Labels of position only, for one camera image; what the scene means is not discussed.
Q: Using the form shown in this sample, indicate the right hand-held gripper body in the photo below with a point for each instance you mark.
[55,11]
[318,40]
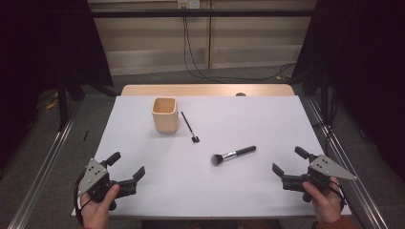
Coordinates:
[321,171]

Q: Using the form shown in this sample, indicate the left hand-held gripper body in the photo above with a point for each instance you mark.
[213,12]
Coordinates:
[95,179]

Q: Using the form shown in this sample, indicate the large black makeup brush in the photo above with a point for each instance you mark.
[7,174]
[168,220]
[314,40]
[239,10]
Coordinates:
[237,152]

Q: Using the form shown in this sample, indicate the beige square cup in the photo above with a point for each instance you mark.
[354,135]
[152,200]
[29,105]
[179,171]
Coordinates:
[165,122]

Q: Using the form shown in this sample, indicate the thin black eyebrow brush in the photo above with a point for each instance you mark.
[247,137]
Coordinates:
[188,125]

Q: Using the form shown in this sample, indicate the person's right hand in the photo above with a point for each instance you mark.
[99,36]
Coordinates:
[328,203]

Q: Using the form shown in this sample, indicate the person's left hand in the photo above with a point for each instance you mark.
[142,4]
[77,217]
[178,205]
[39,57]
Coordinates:
[97,213]

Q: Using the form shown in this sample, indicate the small black floor item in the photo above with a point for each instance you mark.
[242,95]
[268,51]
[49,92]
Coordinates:
[85,135]

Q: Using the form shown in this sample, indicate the black metal stand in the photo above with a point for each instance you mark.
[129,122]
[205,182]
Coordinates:
[324,98]
[62,105]

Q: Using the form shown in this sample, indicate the yellow floor item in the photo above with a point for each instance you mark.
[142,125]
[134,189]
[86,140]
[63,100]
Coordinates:
[52,103]

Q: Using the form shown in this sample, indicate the black curtain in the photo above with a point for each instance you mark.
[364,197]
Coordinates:
[363,63]
[44,47]

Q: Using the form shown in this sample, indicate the black horizontal bar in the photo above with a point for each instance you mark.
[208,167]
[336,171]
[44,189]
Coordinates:
[197,13]

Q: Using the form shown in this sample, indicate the metal floor rail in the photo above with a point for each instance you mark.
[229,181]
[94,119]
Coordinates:
[41,178]
[350,165]

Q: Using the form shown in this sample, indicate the white wall socket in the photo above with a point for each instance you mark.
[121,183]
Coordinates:
[189,3]

